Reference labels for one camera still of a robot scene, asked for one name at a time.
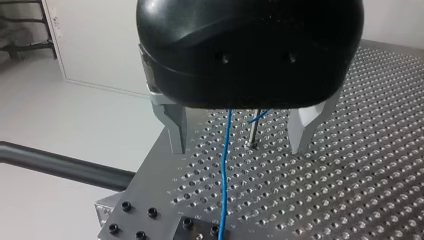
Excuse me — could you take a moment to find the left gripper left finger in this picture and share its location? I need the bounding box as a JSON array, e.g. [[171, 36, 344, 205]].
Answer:
[[149, 92, 188, 155]]

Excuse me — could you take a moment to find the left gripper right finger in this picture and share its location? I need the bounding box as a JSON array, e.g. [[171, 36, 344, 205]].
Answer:
[[287, 87, 344, 155]]

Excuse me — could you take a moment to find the black metal rack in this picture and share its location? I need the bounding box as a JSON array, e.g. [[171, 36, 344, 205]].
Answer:
[[0, 0, 58, 62]]

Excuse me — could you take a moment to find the metal post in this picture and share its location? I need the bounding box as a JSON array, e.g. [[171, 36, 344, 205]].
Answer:
[[247, 108, 263, 150]]

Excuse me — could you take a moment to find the blue cable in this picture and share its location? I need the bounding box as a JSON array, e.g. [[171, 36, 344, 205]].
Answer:
[[217, 108, 273, 240]]

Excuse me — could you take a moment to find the black cable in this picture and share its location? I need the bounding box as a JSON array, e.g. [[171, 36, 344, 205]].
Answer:
[[0, 140, 136, 193]]

